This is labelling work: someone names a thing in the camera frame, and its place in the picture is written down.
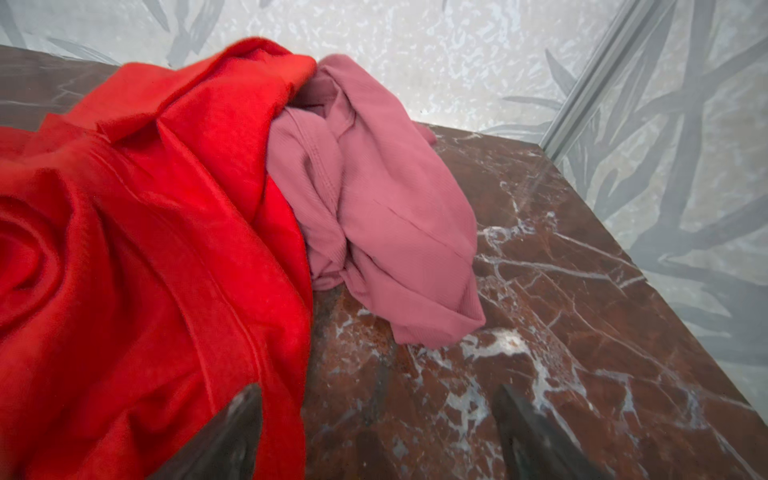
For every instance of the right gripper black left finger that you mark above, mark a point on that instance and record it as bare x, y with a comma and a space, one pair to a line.
224, 448

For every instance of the aluminium corner frame post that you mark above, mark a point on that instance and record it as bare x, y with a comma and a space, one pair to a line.
630, 29

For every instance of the dusty pink ribbed cloth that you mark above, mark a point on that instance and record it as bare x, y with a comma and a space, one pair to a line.
379, 210

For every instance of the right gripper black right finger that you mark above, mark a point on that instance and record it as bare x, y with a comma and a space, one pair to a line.
532, 446

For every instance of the red cloth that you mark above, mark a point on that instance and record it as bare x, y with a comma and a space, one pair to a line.
151, 269

